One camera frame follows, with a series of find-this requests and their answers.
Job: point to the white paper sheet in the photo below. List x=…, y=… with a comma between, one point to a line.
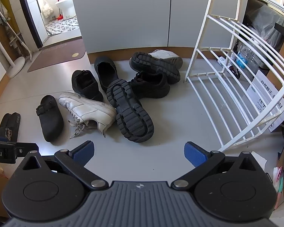
x=259, y=159

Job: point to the white toilet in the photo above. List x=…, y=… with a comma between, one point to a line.
x=66, y=7

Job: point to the large white printed carton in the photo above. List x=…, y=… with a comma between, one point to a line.
x=265, y=92

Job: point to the white mesh bag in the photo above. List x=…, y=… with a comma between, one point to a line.
x=47, y=9

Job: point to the black chunky platform shoe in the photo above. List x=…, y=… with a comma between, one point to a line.
x=156, y=66
x=132, y=113

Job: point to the white mop pole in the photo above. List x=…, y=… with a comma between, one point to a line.
x=14, y=35

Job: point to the dark glass bottle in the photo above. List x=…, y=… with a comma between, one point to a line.
x=236, y=49

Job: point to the white standing fan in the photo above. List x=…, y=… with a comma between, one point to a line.
x=16, y=67

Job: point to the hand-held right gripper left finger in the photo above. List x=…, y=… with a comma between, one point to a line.
x=85, y=152

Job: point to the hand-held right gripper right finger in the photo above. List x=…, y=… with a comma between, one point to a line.
x=194, y=153

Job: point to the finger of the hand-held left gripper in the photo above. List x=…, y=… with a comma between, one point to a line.
x=27, y=149

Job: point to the brown door mat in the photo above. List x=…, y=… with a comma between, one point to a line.
x=56, y=55

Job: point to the grey plastic bag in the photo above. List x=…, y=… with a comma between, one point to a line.
x=267, y=21

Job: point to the clear water bottle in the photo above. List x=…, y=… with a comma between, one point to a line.
x=247, y=56

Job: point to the black slide sandal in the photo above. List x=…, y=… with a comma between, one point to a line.
x=0, y=122
x=10, y=128

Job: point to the black lace-up sneaker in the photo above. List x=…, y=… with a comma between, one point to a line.
x=85, y=85
x=151, y=86

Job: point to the white lace-up sneaker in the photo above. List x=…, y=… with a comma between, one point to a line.
x=165, y=54
x=90, y=110

